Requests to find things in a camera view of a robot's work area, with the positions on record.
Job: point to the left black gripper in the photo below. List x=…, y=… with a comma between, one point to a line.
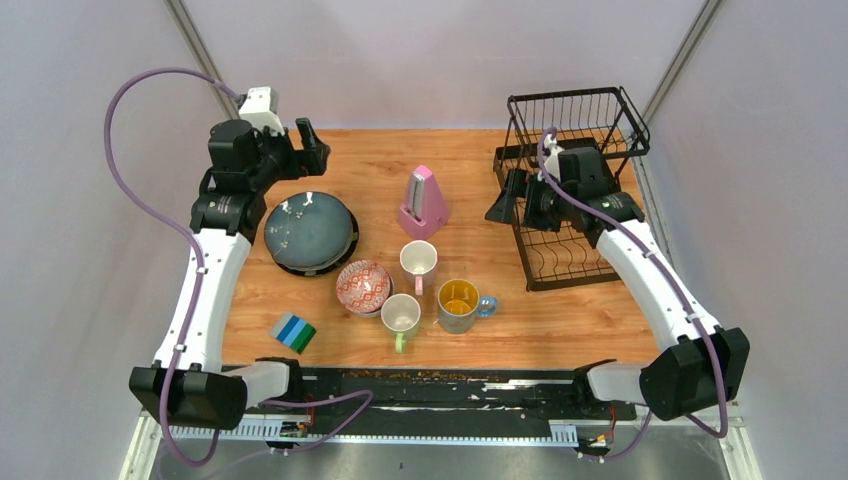
x=309, y=162

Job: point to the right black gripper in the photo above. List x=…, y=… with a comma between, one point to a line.
x=516, y=184

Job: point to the pink metronome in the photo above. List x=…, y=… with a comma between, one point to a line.
x=423, y=210

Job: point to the pink mug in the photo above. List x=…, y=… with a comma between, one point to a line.
x=419, y=261

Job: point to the blue mug yellow inside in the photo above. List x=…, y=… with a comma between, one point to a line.
x=460, y=304

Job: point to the black wire dish rack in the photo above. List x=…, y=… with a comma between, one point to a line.
x=602, y=117

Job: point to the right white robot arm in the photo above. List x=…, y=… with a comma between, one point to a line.
x=700, y=363

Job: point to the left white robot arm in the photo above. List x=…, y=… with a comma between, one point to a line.
x=185, y=384

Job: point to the dark blue floral plate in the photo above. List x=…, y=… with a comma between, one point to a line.
x=292, y=213

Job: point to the black bottom plate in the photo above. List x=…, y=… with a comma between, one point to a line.
x=331, y=264

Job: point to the red patterned bowl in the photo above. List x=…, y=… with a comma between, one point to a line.
x=363, y=286

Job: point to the blue green striped block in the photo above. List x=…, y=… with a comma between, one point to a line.
x=293, y=332

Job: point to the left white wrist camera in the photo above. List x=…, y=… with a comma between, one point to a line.
x=259, y=108

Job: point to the green handled cream mug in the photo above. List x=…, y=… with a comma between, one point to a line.
x=401, y=315

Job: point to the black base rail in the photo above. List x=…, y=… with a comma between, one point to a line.
x=462, y=403

